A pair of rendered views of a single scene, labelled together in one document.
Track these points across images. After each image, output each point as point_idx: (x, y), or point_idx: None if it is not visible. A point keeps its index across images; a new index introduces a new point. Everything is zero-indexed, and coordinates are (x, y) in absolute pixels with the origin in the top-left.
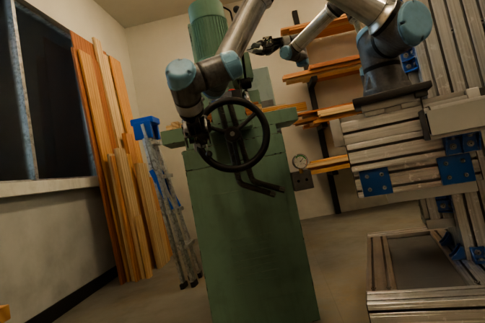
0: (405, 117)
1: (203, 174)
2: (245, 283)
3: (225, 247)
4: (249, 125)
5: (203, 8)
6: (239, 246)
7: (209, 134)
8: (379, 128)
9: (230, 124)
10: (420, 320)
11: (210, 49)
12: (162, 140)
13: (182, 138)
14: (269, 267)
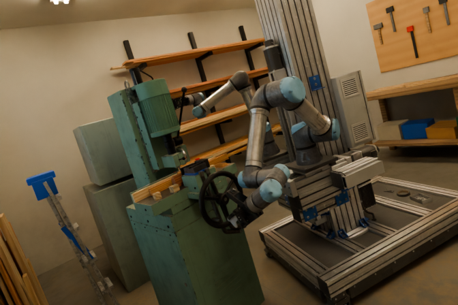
0: (324, 175)
1: (187, 230)
2: (225, 299)
3: (210, 280)
4: (221, 186)
5: (159, 88)
6: (218, 275)
7: (187, 197)
8: (313, 183)
9: (210, 188)
10: (348, 280)
11: (168, 123)
12: (154, 213)
13: (169, 205)
14: (236, 280)
